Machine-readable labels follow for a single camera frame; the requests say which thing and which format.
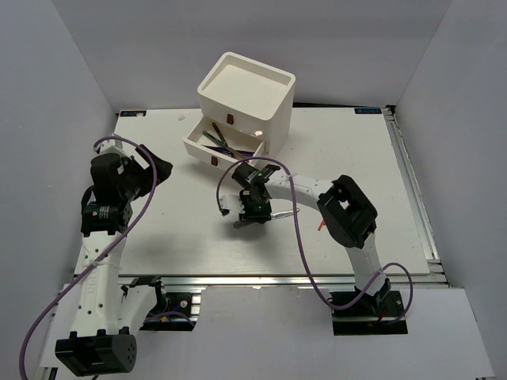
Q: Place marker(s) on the ornate silver knife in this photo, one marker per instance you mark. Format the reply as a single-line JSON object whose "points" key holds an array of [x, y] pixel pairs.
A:
{"points": [[285, 214]]}

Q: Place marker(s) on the left black XDOF label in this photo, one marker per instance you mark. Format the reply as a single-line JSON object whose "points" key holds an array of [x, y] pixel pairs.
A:
{"points": [[132, 113]]}

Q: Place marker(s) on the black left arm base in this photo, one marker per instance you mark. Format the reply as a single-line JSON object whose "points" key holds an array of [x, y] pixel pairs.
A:
{"points": [[172, 310]]}

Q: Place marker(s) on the white drawer box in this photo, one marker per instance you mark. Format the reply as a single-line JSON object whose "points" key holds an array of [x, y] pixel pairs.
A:
{"points": [[251, 102]]}

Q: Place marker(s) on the dark blue knife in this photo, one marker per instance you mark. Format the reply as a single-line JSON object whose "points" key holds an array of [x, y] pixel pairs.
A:
{"points": [[219, 149]]}

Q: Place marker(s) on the aluminium table frame rail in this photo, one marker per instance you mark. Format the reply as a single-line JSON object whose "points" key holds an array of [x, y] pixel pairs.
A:
{"points": [[436, 276]]}

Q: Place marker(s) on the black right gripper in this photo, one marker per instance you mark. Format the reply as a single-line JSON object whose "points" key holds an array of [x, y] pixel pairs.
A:
{"points": [[258, 218]]}

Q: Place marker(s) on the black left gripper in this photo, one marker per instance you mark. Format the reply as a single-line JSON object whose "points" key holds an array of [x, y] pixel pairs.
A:
{"points": [[129, 163]]}

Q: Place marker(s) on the rainbow iridescent knife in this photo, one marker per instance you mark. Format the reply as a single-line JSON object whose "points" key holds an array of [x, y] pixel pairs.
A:
{"points": [[240, 154]]}

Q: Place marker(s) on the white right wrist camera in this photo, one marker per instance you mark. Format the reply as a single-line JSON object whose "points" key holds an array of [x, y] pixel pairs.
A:
{"points": [[231, 203]]}

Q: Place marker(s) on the green handled knife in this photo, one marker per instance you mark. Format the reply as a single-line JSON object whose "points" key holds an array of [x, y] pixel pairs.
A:
{"points": [[215, 140]]}

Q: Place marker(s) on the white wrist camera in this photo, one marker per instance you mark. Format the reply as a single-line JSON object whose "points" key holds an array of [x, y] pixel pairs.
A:
{"points": [[109, 145], [231, 203]]}

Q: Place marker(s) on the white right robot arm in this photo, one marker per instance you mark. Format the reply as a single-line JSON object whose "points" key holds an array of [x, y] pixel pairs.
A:
{"points": [[348, 214]]}

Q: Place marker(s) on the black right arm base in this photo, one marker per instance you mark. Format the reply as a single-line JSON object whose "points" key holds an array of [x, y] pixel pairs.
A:
{"points": [[364, 320]]}

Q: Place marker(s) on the black xdof label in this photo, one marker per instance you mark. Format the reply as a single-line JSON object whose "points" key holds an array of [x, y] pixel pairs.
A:
{"points": [[132, 113], [368, 111]]}

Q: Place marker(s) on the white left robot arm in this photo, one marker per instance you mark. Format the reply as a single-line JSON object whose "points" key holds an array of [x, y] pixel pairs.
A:
{"points": [[102, 335]]}

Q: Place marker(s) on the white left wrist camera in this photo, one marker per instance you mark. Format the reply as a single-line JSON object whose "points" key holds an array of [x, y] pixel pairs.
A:
{"points": [[109, 145]]}

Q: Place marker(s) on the small silver knife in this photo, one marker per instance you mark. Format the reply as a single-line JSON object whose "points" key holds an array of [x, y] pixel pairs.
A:
{"points": [[219, 133]]}

